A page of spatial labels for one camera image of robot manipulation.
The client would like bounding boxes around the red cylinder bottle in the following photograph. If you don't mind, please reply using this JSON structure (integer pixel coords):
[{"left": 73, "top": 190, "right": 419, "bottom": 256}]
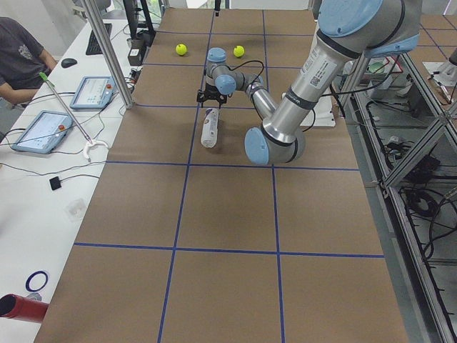
[{"left": 1, "top": 294, "right": 49, "bottom": 323}]

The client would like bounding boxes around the white curved clamp piece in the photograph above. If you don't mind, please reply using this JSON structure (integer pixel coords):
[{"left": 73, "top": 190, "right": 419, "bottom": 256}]
[{"left": 83, "top": 140, "right": 109, "bottom": 161}]

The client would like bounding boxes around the blue tape ring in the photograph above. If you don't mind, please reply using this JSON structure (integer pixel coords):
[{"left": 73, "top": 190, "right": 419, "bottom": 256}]
[{"left": 26, "top": 270, "right": 49, "bottom": 292}]

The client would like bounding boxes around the black monitor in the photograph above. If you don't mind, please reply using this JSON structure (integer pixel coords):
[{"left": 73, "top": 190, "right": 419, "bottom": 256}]
[{"left": 123, "top": 0, "right": 156, "bottom": 45}]

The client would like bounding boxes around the yellow tennis ball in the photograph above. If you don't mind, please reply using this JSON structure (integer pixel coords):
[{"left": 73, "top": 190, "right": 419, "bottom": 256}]
[
  {"left": 175, "top": 44, "right": 188, "bottom": 56},
  {"left": 233, "top": 45, "right": 245, "bottom": 58}
]

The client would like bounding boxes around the aluminium frame post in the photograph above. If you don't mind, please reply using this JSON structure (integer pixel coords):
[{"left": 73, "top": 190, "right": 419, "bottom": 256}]
[{"left": 81, "top": 0, "right": 134, "bottom": 109}]

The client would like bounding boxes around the teach pendant tablet far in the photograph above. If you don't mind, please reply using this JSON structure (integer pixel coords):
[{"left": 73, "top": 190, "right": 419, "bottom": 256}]
[{"left": 70, "top": 76, "right": 116, "bottom": 111}]

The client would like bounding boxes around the seated person dark shirt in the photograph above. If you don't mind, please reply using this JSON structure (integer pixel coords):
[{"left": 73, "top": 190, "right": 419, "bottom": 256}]
[{"left": 1, "top": 17, "right": 57, "bottom": 105}]

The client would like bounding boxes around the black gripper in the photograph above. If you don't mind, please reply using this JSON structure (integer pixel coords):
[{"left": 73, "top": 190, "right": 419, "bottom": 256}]
[{"left": 198, "top": 0, "right": 226, "bottom": 108}]

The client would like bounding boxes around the teach pendant tablet near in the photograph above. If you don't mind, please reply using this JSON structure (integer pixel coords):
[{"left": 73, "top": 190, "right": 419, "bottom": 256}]
[{"left": 11, "top": 111, "right": 73, "bottom": 154}]

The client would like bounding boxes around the teach pendant tablet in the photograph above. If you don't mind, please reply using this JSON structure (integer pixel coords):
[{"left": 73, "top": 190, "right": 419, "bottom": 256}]
[
  {"left": 11, "top": 111, "right": 73, "bottom": 154},
  {"left": 70, "top": 76, "right": 116, "bottom": 111}
]

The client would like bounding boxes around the black keyboard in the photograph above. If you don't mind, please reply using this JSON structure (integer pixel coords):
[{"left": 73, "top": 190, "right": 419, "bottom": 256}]
[{"left": 85, "top": 22, "right": 113, "bottom": 56}]

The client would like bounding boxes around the clear plastic bag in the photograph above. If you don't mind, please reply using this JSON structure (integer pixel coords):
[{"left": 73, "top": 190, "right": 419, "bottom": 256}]
[{"left": 65, "top": 198, "right": 87, "bottom": 222}]

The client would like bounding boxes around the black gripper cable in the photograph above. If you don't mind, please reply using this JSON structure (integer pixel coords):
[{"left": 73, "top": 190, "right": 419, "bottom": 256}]
[{"left": 226, "top": 59, "right": 267, "bottom": 90}]

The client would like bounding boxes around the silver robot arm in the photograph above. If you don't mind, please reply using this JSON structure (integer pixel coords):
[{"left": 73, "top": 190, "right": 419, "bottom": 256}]
[{"left": 197, "top": 0, "right": 422, "bottom": 165}]

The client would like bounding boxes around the small black square pad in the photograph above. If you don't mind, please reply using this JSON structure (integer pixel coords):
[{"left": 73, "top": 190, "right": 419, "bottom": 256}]
[{"left": 49, "top": 177, "right": 61, "bottom": 191}]

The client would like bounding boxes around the black box white label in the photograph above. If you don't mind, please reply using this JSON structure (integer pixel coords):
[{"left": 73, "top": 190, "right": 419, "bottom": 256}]
[{"left": 128, "top": 39, "right": 146, "bottom": 66}]

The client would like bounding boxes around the black computer mouse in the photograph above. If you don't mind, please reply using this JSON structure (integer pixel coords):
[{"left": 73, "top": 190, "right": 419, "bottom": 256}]
[{"left": 61, "top": 58, "right": 78, "bottom": 69}]

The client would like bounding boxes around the white tennis ball can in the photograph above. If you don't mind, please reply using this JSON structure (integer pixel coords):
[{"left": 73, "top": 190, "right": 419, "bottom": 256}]
[{"left": 201, "top": 108, "right": 219, "bottom": 148}]

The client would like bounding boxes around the metal rod green handle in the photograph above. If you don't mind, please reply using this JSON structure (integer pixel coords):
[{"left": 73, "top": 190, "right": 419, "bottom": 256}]
[{"left": 39, "top": 72, "right": 92, "bottom": 143}]

